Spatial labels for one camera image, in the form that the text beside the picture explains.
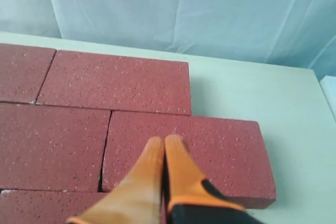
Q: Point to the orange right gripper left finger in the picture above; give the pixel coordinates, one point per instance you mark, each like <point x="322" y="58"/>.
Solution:
<point x="137" y="198"/>

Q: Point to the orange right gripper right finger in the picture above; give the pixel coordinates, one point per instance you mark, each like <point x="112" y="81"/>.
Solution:
<point x="191" y="197"/>

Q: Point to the red brick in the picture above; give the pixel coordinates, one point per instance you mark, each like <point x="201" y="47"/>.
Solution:
<point x="52" y="148"/>
<point x="23" y="70"/>
<point x="231" y="154"/>
<point x="45" y="206"/>
<point x="97" y="81"/>

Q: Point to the white backdrop cloth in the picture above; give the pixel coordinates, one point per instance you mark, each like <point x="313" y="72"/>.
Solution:
<point x="296" y="33"/>

